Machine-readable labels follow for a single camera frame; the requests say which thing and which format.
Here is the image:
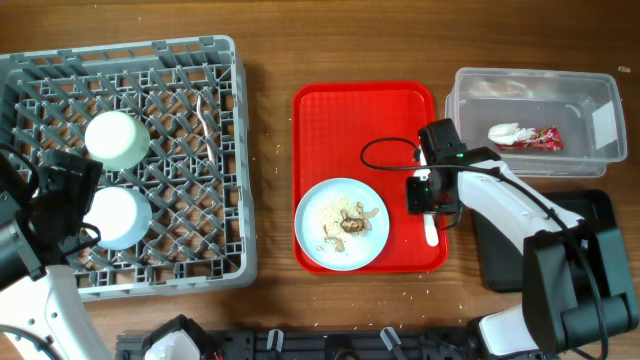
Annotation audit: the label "white tissue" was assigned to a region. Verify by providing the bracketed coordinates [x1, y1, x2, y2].
[488, 123, 536, 145]

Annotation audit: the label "light blue bowl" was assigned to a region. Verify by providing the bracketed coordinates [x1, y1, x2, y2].
[83, 187, 152, 250]

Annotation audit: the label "white plastic spoon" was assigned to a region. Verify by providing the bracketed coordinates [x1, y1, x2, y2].
[423, 214, 439, 247]

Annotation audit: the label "light green bowl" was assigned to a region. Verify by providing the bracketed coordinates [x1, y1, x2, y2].
[84, 111, 151, 171]

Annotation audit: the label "red snack wrapper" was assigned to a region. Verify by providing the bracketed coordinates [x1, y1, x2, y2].
[496, 127, 564, 152]

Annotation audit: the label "light blue plate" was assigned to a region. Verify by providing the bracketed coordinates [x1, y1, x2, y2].
[294, 178, 390, 272]

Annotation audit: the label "white plastic fork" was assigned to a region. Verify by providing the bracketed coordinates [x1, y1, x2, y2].
[196, 95, 217, 165]

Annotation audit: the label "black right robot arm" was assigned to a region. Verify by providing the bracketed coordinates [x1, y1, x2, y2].
[406, 119, 639, 358]

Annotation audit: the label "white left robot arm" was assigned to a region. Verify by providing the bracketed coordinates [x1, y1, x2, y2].
[1, 145, 112, 359]

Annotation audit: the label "red plastic tray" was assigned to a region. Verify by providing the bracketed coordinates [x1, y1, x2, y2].
[292, 81, 449, 274]

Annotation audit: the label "clear plastic bin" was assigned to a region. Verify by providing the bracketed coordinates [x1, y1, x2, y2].
[445, 67, 627, 178]

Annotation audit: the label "food scraps on plate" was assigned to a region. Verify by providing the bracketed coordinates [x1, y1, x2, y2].
[312, 196, 379, 253]

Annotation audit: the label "black plastic tray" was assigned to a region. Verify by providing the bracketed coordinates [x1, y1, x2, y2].
[471, 189, 617, 293]

